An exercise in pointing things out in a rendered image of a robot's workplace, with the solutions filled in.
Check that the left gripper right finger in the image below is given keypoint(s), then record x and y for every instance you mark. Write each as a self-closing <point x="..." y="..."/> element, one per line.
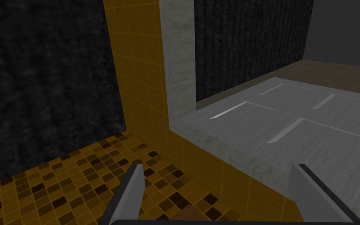
<point x="316" y="195"/>

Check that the grey panelled door leaf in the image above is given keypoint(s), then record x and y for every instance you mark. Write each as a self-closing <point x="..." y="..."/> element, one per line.
<point x="292" y="134"/>

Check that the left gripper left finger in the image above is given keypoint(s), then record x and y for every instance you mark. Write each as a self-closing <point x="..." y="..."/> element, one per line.
<point x="129" y="196"/>

